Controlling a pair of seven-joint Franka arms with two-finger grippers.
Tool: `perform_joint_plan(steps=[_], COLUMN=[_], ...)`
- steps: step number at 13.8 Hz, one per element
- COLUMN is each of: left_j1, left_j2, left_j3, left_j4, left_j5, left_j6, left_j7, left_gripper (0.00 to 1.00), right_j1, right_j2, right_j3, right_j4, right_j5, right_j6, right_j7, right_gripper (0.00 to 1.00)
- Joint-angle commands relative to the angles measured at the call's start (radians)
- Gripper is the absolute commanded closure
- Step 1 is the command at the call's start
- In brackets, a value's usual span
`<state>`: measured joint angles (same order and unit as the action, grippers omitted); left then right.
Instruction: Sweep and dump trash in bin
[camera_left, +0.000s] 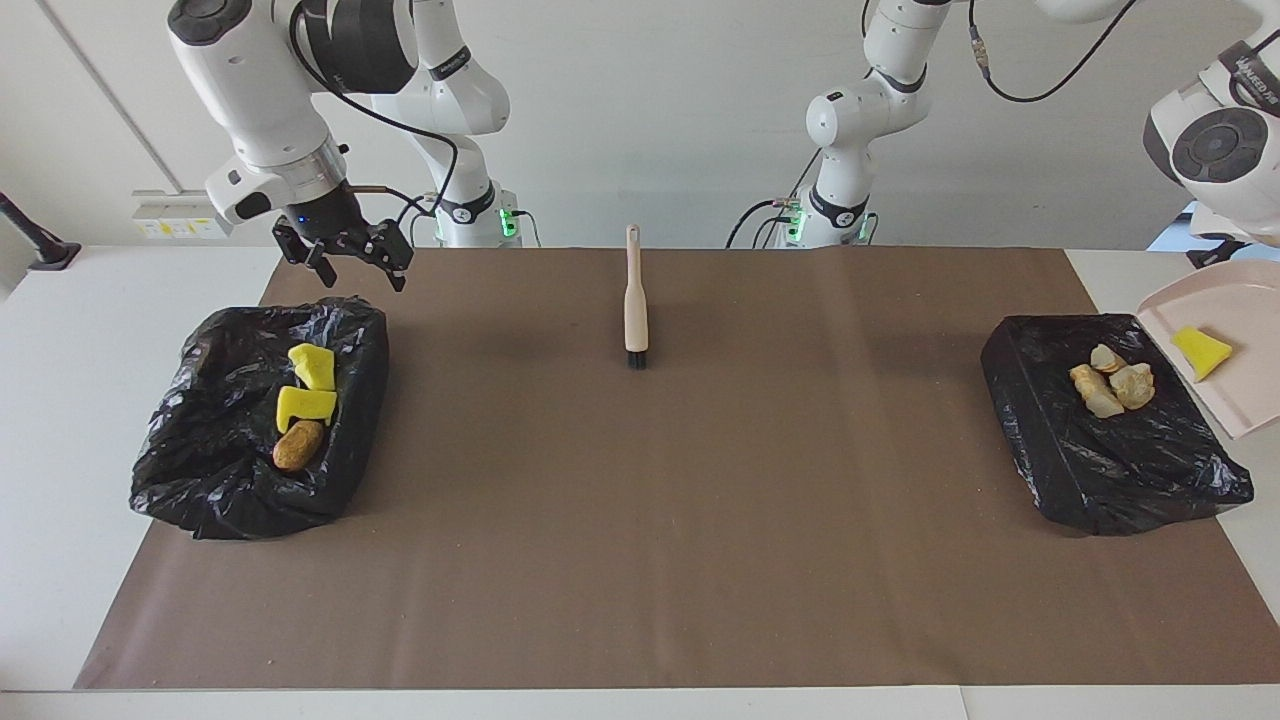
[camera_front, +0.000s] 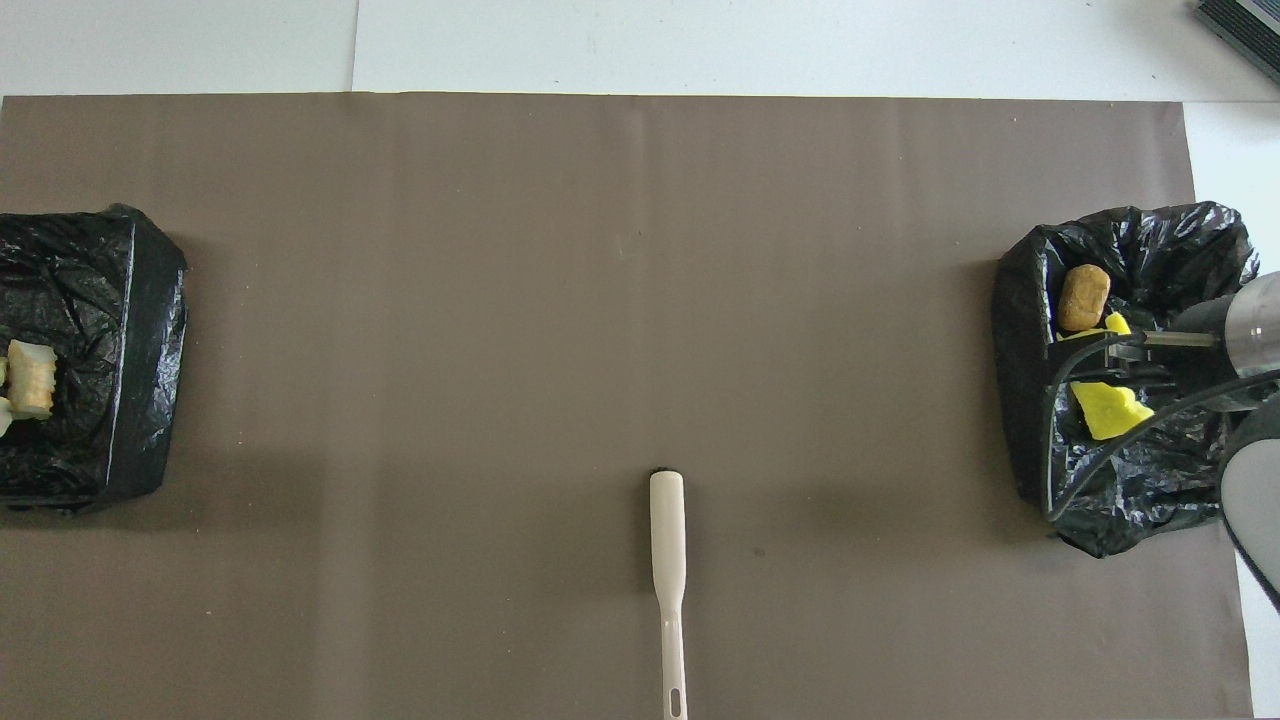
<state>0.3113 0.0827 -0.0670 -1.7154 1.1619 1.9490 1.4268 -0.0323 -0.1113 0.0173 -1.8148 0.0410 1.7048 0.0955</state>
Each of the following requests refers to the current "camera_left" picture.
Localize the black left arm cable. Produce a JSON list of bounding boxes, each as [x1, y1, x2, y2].
[[965, 0, 1146, 104]]

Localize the brown potato-shaped toy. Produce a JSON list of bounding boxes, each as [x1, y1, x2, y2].
[[271, 418, 326, 472]]

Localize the flat black bag wrapped bin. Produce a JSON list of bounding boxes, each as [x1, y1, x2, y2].
[[980, 313, 1255, 538]]

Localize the white wall cable conduit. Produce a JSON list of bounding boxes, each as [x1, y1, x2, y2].
[[38, 0, 181, 193]]

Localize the beige plastic dustpan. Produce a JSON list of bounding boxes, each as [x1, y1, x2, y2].
[[1136, 260, 1280, 440]]

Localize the open black bag lined bin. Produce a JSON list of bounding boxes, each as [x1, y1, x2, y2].
[[129, 295, 391, 542]]

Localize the yellow u-shaped foam piece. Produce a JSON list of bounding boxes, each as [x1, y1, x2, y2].
[[275, 386, 339, 434]]

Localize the yellow wedge foam piece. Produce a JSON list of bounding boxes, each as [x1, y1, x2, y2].
[[287, 343, 338, 392]]

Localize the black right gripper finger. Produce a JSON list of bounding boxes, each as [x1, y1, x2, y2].
[[272, 225, 339, 289], [362, 220, 415, 293]]

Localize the grey-green ridged bread toy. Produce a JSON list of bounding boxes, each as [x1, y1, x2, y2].
[[1109, 363, 1157, 411]]

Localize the brown paper table mat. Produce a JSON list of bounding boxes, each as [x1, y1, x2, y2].
[[73, 246, 1280, 691]]

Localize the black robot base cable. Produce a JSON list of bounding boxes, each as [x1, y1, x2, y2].
[[725, 197, 801, 249], [395, 193, 441, 248]]

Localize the white wall socket box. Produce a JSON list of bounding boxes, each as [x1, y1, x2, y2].
[[132, 189, 236, 240]]

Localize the beige brush with black bristles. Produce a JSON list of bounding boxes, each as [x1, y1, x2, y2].
[[623, 223, 651, 370]]

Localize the small yellow foam piece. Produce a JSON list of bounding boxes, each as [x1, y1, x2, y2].
[[1171, 325, 1234, 383]]

